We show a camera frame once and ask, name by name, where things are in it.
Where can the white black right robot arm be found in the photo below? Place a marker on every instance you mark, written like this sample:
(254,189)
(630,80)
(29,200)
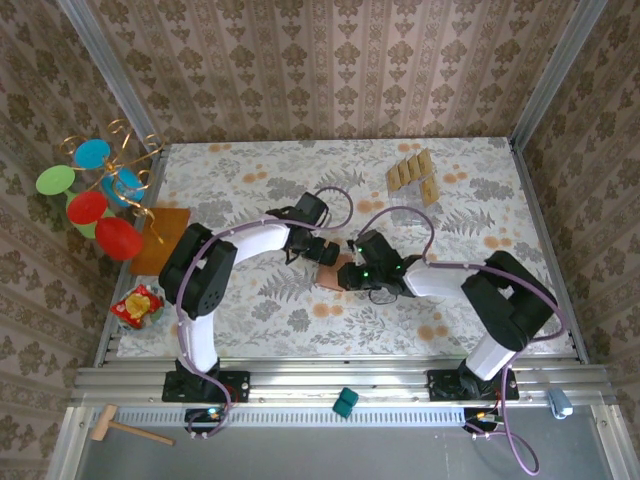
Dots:
(492,357)

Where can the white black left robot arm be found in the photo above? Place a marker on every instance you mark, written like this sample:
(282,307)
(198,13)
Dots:
(262,240)

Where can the floral tablecloth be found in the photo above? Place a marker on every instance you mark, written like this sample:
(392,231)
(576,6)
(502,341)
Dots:
(350,330)

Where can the teal small box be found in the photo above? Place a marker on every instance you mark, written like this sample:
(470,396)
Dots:
(346,402)

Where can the orange wooden rack base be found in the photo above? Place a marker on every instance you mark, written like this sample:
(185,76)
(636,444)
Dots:
(167,220)

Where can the grey metal panel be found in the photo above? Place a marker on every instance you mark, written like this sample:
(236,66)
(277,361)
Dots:
(325,455)

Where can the red yellow snack packet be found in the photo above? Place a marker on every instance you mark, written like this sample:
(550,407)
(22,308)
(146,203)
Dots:
(136,305)

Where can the red plastic wine glass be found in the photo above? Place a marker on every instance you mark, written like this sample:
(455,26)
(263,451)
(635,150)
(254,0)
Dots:
(117,240)

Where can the white blue clip device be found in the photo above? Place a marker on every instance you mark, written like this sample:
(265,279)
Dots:
(560,404)

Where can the blue plastic wine glass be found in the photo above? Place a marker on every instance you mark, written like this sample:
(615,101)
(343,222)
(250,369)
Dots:
(92,154)

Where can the green plastic wine glass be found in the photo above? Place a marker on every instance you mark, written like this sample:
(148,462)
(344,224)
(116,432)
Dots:
(55,180)

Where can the small wooden mallet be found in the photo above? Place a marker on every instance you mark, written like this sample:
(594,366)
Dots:
(103,422)

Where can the wide aluminium base rail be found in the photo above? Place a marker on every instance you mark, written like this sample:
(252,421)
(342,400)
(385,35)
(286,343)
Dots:
(325,380)

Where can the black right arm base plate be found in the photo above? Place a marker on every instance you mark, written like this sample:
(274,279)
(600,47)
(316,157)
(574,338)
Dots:
(440,395)

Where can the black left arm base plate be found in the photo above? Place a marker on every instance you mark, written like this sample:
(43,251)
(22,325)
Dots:
(240,385)

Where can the aluminium frame post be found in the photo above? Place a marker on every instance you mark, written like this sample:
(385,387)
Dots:
(106,65)
(559,65)

